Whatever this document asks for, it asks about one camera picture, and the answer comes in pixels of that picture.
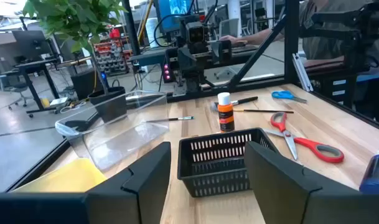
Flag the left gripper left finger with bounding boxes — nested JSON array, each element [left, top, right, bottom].
[[0, 141, 172, 224]]

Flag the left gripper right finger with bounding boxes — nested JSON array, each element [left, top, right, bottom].
[[244, 141, 379, 224]]

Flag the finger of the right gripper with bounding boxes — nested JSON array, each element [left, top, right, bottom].
[[175, 46, 194, 75], [211, 39, 233, 65]]

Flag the fluffy-headed black brush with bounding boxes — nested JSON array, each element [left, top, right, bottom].
[[210, 95, 259, 113]]

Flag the red-handled scissors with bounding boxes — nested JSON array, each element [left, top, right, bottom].
[[263, 111, 345, 164]]

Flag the orange paint bottle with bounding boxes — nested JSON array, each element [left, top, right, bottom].
[[217, 91, 236, 133]]

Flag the long thin black paintbrush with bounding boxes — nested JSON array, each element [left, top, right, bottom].
[[233, 108, 295, 114]]

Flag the blue paint bottle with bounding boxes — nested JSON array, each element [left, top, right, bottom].
[[358, 148, 379, 195]]

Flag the person's hand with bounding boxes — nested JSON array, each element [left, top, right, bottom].
[[220, 34, 246, 47]]

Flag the white mesh chair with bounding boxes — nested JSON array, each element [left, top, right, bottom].
[[218, 17, 240, 40]]

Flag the blue-lit monitor screen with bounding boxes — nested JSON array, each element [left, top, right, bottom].
[[154, 0, 193, 34]]

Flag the clear plastic bin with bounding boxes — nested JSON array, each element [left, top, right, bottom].
[[54, 90, 171, 172]]

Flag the red parts drawer rack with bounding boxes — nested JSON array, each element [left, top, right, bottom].
[[93, 28, 131, 76]]

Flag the black slotted plastic basket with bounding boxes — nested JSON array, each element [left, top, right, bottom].
[[177, 127, 279, 198]]

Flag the silver aluminium extrusion piece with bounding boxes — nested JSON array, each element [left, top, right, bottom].
[[292, 52, 314, 93]]

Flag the person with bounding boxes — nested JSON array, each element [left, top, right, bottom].
[[238, 0, 379, 62]]

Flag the black computer tower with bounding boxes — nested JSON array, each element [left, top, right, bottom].
[[70, 68, 105, 101]]

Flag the black drawer cabinet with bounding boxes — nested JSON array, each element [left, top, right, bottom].
[[307, 73, 360, 108]]

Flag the green leafy plant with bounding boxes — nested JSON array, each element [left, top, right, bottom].
[[22, 0, 128, 94]]

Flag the black office desk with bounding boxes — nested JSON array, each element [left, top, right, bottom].
[[14, 55, 93, 118]]

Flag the dark computer monitor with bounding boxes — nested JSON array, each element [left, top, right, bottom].
[[11, 30, 53, 58]]

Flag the grey office chair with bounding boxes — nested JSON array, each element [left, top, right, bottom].
[[0, 73, 30, 111]]

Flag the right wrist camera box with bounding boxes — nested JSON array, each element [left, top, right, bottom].
[[184, 21, 206, 45]]

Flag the blue-handled scissors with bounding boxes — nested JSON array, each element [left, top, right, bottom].
[[271, 90, 308, 105]]

